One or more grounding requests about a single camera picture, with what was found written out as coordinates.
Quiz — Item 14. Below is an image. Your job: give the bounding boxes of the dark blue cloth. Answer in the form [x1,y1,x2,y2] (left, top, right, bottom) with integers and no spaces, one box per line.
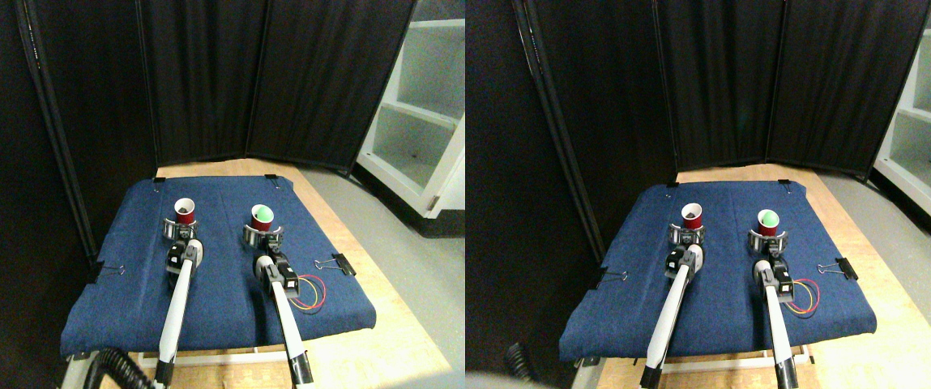
[61,174,376,358]
[559,181,878,363]

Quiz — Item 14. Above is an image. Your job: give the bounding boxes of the black curtain stand pole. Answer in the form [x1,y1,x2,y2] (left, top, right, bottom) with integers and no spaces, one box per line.
[18,0,101,260]
[516,0,605,265]

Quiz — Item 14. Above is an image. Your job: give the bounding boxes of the yellow wire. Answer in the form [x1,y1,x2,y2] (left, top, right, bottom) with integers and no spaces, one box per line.
[786,284,815,312]
[293,281,322,310]

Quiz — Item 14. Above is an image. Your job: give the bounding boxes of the red wire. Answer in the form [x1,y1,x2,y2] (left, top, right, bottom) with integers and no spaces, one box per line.
[787,278,822,316]
[295,275,329,314]

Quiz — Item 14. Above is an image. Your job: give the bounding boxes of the black ribbed hose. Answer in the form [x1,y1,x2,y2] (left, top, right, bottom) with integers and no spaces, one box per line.
[80,348,155,389]
[506,342,536,383]

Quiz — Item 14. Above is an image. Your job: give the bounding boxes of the white table frame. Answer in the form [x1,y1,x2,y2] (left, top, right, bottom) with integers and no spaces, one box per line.
[573,348,814,389]
[60,347,297,389]

